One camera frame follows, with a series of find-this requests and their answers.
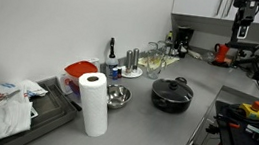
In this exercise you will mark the black camera stand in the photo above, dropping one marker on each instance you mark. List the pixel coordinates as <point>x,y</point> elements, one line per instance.
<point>244,17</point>

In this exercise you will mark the black coffee maker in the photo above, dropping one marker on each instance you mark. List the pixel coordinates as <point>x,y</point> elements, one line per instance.
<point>184,39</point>

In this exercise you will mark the white round plate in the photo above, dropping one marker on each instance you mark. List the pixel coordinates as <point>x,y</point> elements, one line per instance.
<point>136,74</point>

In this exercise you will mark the stainless steel grinder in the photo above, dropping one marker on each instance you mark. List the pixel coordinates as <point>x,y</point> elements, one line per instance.
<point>128,60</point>
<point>135,58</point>

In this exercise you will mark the small blue bottle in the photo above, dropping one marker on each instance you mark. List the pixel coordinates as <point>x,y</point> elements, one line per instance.
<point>114,74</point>

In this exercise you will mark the white striped dish towel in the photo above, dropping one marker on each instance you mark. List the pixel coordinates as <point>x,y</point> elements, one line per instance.
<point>2,119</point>

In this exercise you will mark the spray bottle black trigger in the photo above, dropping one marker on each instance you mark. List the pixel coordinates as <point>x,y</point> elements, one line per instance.
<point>111,63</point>

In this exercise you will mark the glass pot lid black knob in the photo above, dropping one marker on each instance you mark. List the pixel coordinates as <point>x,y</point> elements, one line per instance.
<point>164,89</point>

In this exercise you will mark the dark glass bottle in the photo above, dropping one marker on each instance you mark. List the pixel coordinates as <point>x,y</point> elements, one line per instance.
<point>169,39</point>

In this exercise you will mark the black cooking pot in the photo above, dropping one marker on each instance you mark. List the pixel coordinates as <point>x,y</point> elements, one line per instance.
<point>169,105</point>

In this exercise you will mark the yellow emergency stop button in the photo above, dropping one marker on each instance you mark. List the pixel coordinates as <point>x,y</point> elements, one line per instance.
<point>252,111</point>

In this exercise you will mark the white paper towel roll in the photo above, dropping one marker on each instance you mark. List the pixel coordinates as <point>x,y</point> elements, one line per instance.
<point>94,106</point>

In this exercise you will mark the pale yellow cutting board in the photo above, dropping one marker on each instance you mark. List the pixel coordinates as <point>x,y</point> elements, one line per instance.
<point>170,60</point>

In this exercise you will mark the small stainless steel bowl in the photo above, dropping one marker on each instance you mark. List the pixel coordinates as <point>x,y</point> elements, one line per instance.
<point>118,97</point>

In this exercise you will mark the clear glass pitcher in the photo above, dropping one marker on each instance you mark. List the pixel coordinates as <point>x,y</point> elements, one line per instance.
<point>154,67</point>

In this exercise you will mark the red mug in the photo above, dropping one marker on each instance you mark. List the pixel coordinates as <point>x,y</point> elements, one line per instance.
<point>221,53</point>

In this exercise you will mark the clear container red lid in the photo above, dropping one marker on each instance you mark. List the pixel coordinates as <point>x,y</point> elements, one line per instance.
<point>68,86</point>
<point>81,68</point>

